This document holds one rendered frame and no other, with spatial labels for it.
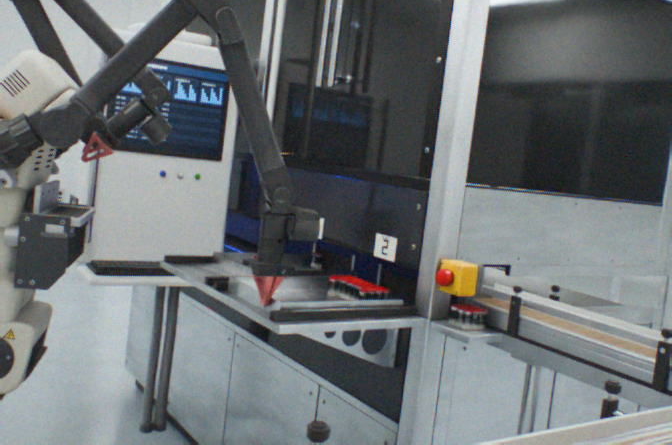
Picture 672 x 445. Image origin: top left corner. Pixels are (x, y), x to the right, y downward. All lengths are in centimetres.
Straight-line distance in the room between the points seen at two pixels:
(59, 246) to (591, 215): 139
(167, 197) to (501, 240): 113
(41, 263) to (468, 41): 107
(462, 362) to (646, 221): 80
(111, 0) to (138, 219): 490
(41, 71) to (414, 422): 116
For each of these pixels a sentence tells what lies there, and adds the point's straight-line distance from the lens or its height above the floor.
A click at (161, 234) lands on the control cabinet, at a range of 241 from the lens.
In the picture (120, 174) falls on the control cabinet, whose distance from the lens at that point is 235.
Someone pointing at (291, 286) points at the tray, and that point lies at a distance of 184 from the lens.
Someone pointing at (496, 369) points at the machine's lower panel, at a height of 74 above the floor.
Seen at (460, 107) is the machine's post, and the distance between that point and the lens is 168.
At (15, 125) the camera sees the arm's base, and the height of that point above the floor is 123.
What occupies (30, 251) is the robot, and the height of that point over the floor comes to 96.
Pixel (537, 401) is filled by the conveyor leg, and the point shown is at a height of 75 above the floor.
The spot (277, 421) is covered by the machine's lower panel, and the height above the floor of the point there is 39.
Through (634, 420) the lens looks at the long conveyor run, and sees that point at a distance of 99.
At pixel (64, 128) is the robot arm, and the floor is 123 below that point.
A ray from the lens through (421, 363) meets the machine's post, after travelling 174.
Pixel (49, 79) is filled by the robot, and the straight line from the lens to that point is 162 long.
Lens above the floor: 125
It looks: 3 degrees down
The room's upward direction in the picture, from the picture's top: 7 degrees clockwise
